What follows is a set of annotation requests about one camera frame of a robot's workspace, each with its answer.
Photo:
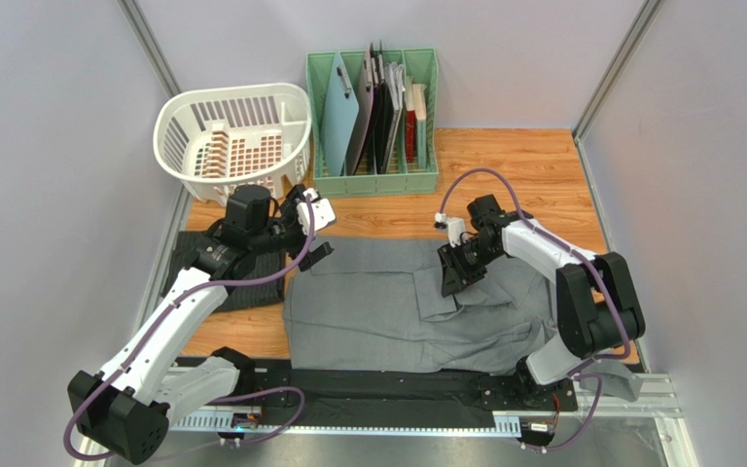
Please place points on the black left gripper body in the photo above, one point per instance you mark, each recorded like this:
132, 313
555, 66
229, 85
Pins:
289, 228

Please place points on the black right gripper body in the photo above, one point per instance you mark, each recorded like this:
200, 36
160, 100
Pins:
455, 263

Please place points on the grey long sleeve shirt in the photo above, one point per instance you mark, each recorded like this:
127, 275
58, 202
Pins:
376, 305

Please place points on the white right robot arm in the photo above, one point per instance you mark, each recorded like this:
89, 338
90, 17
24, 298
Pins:
594, 303

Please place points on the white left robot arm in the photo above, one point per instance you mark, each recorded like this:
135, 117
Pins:
129, 404

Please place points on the white plastic laundry basket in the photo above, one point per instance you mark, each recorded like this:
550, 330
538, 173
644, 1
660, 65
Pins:
215, 140

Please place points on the light blue clipboard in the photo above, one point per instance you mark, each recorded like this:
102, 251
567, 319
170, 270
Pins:
340, 113

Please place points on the pink grey clipboard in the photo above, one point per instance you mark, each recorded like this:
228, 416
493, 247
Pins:
365, 99

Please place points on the black folder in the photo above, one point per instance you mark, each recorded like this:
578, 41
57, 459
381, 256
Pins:
380, 102

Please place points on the green file organizer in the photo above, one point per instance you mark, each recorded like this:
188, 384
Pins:
396, 176

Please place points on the red book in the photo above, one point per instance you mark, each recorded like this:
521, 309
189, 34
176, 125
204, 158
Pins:
410, 119

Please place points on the teal book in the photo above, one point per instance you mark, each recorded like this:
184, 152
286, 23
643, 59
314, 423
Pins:
419, 112

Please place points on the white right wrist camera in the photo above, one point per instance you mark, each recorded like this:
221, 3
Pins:
454, 227

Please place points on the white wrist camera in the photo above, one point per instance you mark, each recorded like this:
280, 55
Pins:
454, 227
315, 212

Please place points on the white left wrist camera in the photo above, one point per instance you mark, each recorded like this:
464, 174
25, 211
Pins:
315, 212

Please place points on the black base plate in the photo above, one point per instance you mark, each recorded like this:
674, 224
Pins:
447, 398

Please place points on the white slotted cable duct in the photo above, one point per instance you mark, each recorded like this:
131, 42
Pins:
500, 425

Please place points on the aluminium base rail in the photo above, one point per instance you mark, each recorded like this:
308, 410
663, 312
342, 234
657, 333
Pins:
643, 396

